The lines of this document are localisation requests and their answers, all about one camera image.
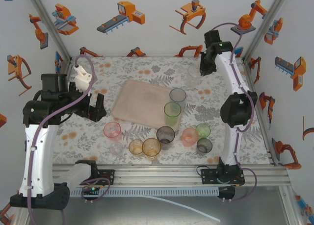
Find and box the white slotted cable duct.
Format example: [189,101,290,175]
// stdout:
[68,188,219,197]

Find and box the tall clear glass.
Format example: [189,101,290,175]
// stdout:
[187,64,205,86]

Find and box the black board with green light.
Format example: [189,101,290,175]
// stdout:
[82,185,103,194]

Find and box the tall blue glass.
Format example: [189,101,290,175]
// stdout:
[169,88,187,107]

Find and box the short green glass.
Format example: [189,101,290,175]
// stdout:
[195,123,211,139]

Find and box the short clear glass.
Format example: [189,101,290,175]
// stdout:
[108,141,124,157]

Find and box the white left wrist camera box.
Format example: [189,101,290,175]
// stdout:
[73,65,93,91]

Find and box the short dark grey glass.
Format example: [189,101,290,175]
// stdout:
[196,137,213,154]

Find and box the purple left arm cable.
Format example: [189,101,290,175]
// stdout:
[26,54,111,225]

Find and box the pink plastic tray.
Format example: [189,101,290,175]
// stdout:
[111,79,188,131]

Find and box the tall green glass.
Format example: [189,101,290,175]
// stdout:
[163,101,182,127]

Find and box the short salmon glass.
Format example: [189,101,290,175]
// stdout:
[182,127,200,147]

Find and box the tall dark grey glass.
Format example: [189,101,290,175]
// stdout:
[156,125,176,151]

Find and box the tall orange glass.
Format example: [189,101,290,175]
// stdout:
[141,137,162,161]

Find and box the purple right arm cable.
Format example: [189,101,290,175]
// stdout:
[210,23,258,203]

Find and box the white plastic tube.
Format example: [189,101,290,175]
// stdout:
[137,195,221,223]

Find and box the short orange glass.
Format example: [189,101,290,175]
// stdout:
[128,139,144,156]

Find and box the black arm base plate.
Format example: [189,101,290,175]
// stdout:
[80,169,116,186]
[201,168,246,186]

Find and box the aluminium frame post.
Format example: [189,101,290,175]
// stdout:
[241,0,294,64]
[24,0,74,64]

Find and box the floral tablecloth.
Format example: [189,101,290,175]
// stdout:
[50,56,273,166]

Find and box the wide aluminium frame rail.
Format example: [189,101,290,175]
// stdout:
[23,165,290,188]

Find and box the aluminium table side rail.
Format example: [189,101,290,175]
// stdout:
[55,57,74,76]
[242,57,280,166]

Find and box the grey metal sheet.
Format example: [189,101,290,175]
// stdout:
[24,195,292,225]

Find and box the short pink glass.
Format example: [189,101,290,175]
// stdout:
[103,121,123,141]

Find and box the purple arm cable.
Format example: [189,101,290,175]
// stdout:
[210,23,258,203]
[26,54,111,225]

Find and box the black connector housing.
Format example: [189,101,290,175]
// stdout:
[217,185,236,202]

